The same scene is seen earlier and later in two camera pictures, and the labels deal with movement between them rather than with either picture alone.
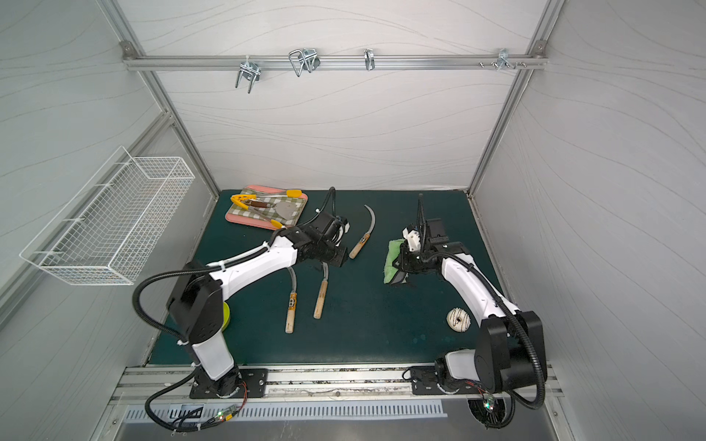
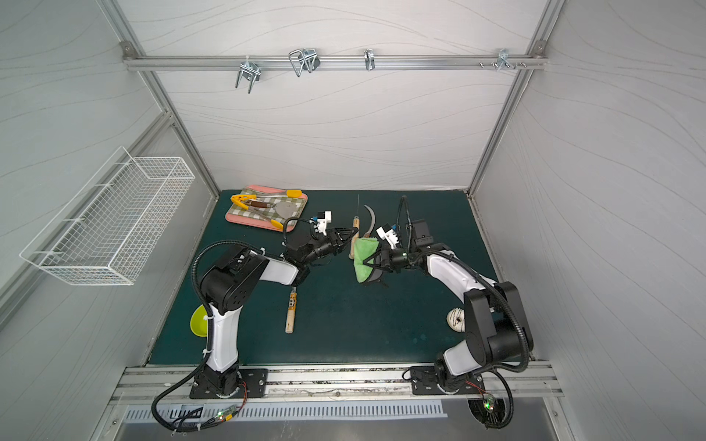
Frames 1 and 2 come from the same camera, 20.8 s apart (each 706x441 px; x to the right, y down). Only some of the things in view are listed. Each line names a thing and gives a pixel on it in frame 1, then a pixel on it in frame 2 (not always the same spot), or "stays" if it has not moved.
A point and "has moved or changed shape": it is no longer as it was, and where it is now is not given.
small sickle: (323, 292) -> (356, 224)
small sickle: (290, 317) stays
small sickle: (364, 240) stays
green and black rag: (393, 251) has moved or changed shape
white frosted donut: (458, 320) stays
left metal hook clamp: (250, 71) stays
